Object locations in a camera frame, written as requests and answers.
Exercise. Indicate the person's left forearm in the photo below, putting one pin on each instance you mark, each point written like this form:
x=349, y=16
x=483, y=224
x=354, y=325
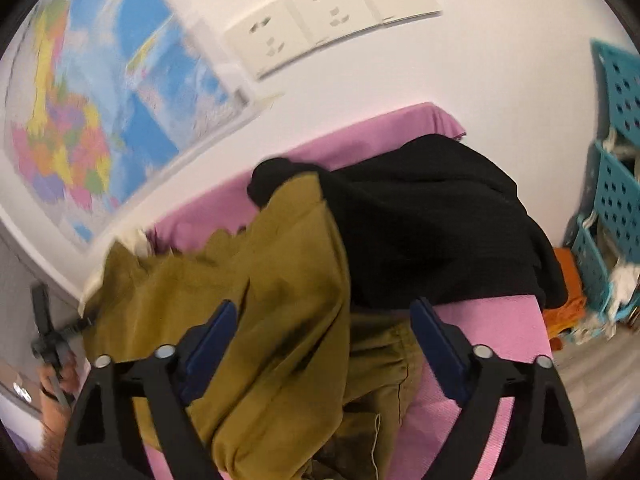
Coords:
x=52, y=435

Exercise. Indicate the colourful wall map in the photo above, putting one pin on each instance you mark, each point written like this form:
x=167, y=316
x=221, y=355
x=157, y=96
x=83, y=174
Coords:
x=150, y=85

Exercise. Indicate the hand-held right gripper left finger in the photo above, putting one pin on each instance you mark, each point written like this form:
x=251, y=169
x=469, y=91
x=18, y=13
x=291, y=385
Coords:
x=212, y=345

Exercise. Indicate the olive green pants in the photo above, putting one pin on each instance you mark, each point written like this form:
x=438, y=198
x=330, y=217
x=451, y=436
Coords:
x=280, y=285

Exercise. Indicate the white cloth in basket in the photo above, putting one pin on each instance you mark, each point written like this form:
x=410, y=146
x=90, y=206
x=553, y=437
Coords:
x=622, y=277
x=620, y=147

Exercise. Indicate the pink floral bedsheet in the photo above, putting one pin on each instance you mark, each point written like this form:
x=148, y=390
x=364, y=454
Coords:
x=492, y=320

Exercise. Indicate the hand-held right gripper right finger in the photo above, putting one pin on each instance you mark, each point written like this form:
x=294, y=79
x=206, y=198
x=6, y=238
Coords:
x=442, y=355

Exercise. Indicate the cream garment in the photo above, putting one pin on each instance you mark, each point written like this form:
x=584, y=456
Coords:
x=135, y=240

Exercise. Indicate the black garment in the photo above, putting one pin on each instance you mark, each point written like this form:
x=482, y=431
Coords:
x=425, y=220

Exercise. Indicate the person's left hand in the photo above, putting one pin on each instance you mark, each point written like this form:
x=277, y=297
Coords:
x=67, y=377

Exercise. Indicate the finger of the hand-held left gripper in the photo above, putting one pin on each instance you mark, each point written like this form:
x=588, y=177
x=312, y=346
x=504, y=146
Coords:
x=75, y=329

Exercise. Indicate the white wall socket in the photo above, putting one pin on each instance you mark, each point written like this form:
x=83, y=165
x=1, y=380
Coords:
x=332, y=7
x=270, y=35

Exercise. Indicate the orange cloth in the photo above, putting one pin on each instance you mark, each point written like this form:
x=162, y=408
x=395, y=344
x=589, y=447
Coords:
x=565, y=310

